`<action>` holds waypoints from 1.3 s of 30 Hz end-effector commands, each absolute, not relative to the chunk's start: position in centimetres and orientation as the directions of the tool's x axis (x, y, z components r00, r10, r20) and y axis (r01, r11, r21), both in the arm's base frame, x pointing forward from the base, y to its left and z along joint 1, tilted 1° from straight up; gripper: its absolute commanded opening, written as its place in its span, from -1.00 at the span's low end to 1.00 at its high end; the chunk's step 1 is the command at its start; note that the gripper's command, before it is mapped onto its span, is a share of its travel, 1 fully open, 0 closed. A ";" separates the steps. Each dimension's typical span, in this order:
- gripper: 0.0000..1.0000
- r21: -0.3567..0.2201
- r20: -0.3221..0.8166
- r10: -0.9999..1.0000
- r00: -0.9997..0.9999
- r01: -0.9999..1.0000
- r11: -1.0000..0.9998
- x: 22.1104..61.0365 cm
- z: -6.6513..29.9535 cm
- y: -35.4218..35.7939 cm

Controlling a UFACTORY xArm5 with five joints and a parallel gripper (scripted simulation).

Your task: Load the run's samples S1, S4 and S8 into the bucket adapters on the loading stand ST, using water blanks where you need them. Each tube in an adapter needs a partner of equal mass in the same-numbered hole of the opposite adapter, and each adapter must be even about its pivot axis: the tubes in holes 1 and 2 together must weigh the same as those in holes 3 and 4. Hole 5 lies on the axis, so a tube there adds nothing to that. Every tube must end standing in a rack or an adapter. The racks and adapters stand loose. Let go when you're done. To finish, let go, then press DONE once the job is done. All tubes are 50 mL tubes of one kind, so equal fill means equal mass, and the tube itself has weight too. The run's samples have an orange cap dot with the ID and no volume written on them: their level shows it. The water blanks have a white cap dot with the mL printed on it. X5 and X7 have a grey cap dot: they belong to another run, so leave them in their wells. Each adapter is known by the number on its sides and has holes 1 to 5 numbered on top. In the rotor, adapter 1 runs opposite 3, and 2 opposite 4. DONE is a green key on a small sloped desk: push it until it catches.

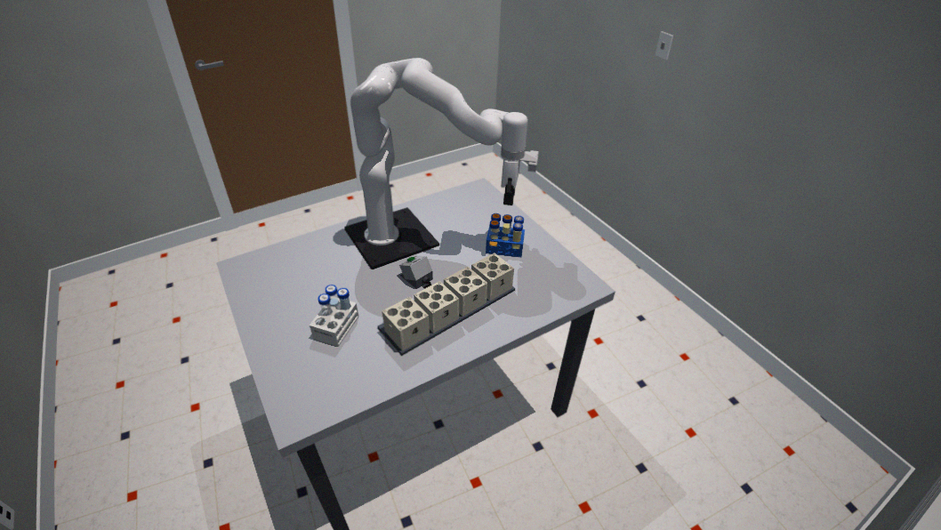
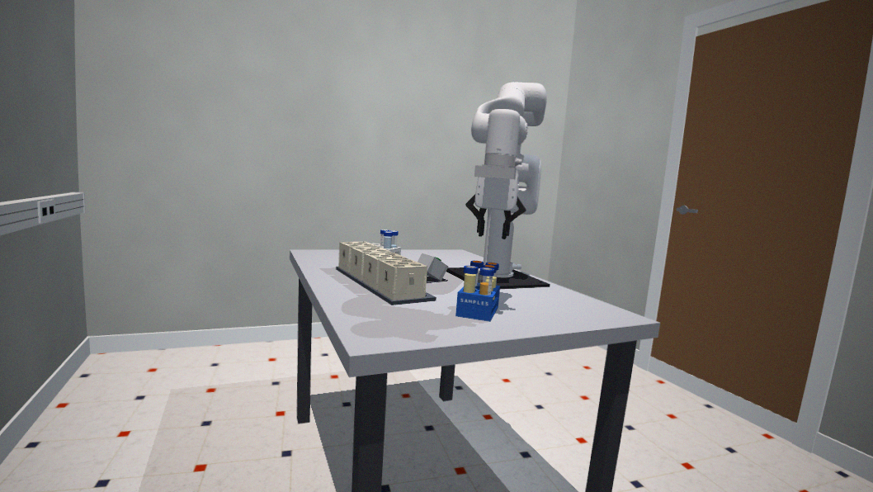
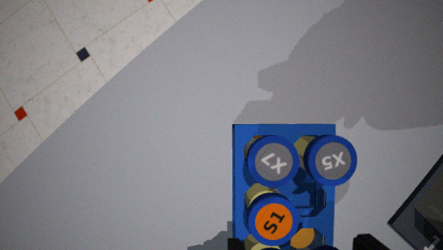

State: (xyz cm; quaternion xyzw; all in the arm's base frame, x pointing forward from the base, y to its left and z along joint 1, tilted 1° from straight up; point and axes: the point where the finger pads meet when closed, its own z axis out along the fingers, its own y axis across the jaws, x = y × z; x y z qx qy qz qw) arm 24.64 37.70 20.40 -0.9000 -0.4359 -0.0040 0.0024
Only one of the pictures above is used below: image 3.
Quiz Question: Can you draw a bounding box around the blue tube rack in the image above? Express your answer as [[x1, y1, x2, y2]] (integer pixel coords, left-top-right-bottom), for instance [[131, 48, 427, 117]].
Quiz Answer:
[[232, 124, 336, 246]]

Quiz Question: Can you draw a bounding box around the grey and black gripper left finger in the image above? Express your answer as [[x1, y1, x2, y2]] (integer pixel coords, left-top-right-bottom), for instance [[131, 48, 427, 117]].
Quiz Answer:
[[227, 238, 245, 250]]

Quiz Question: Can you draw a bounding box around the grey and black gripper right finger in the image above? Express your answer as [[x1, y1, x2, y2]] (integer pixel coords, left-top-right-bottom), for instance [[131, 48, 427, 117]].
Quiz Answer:
[[352, 234, 390, 250]]

